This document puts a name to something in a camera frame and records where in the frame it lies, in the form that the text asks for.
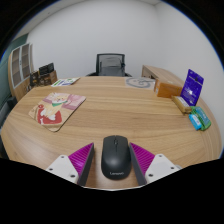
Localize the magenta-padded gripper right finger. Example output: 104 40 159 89
128 142 183 186

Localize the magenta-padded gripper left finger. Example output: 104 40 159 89
45 142 95 187

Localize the black computer mouse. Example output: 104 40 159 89
100 134 132 181

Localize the cartoon dog print mouse pad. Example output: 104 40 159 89
28 92 87 133

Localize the small blue box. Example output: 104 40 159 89
188 113 203 131

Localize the green flat box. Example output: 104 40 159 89
190 105 212 131

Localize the tan flat box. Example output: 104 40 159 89
171 95 192 115

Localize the dark sofa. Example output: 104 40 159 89
0 96 18 128

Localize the orange-brown cardboard box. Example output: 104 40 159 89
154 79 184 99

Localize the purple packet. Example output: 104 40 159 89
180 68 205 107

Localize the white sticker sheet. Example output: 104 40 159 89
50 77 81 88

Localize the large brown printed carton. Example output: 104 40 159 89
29 69 58 88

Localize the wooden side desk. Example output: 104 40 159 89
141 64 185 86

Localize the black box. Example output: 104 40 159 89
38 62 55 76

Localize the wooden glass-door shelf cabinet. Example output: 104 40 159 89
7 43 33 101

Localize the black mesh office chair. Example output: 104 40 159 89
85 52 133 78

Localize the white sheet with grey ring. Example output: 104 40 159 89
124 76 157 90

